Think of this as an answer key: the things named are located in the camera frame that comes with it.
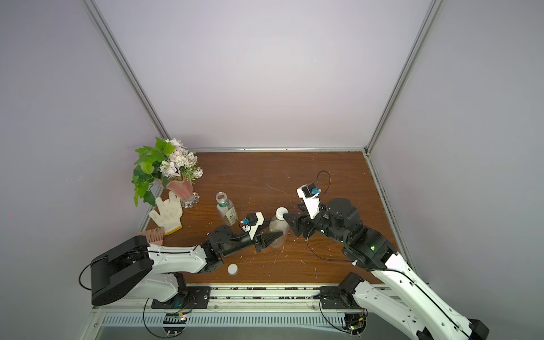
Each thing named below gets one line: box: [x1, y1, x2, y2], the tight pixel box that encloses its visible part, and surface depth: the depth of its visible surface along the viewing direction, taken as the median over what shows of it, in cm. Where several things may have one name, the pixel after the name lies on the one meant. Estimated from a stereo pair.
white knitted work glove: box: [148, 191, 183, 236], surface depth 97 cm
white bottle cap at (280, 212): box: [275, 206, 289, 221], surface depth 68 cm
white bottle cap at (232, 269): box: [227, 262, 239, 277], surface depth 81 cm
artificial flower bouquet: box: [131, 137, 204, 208], surface depth 77 cm
